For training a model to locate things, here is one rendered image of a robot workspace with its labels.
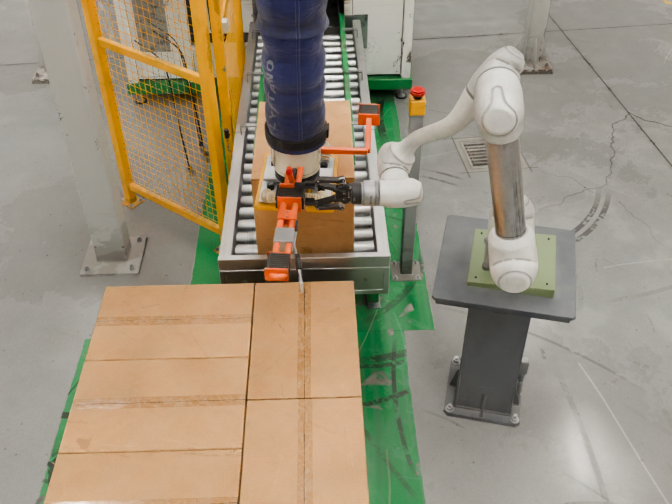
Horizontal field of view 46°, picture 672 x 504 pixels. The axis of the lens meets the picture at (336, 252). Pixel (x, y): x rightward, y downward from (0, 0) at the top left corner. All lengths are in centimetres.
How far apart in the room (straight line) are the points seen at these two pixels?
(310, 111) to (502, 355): 122
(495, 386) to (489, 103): 142
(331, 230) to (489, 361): 82
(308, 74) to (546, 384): 177
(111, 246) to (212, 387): 154
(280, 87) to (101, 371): 119
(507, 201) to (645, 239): 210
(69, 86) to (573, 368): 256
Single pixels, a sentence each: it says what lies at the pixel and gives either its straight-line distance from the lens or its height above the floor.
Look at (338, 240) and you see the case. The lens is 321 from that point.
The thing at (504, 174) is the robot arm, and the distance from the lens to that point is 244.
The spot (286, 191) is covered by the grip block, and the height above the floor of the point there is 109.
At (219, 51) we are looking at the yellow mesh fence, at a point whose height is 92.
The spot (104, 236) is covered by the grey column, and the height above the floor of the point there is 18.
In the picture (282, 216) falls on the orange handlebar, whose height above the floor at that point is 108.
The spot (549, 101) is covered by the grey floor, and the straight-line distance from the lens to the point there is 564.
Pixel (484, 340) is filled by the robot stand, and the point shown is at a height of 44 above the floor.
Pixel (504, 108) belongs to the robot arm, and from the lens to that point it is 225.
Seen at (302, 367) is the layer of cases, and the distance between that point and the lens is 284.
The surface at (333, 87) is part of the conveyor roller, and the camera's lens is 451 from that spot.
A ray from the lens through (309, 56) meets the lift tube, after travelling 261.
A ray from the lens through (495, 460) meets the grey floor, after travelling 331.
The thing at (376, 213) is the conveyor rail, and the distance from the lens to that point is 342.
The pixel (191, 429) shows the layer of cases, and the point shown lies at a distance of 271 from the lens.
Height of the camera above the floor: 266
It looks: 40 degrees down
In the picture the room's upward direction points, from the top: straight up
